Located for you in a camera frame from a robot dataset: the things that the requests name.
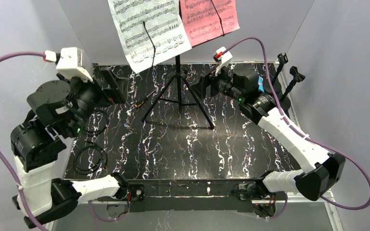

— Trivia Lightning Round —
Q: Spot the black round-base mic stand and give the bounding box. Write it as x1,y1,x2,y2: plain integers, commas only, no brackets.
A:
262,53,289,94
277,66,305,113

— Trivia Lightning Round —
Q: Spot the white sheet music page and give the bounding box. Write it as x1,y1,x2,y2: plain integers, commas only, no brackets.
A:
108,0,192,74

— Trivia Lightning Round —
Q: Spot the blue toy microphone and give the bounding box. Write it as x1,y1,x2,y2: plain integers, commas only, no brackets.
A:
258,76,265,92

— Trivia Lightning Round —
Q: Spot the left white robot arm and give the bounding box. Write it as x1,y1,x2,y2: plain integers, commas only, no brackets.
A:
11,67,129,228

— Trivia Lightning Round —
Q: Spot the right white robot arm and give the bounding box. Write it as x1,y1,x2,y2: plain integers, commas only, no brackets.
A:
190,66,345,201

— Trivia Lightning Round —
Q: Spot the black tripod music stand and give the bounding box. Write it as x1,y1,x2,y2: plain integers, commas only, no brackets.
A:
141,55,214,129

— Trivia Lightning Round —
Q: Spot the pink sheet music page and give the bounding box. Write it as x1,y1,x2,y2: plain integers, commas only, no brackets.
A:
180,0,240,47

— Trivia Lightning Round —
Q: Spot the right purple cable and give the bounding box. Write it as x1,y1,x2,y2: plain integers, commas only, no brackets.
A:
215,37,370,211

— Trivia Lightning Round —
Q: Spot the purple cable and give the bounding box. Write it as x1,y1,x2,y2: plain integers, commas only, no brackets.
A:
215,37,370,211
0,51,56,231

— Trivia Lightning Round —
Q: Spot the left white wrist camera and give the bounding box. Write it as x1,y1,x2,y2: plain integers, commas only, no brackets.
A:
56,47,93,82

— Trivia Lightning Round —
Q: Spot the black coiled audio cable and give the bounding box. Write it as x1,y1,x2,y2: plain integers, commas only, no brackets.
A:
72,81,160,176

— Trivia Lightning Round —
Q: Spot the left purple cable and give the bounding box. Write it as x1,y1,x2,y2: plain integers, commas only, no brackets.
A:
0,51,56,231

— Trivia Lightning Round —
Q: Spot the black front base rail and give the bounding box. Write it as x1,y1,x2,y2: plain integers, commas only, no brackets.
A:
108,178,278,214

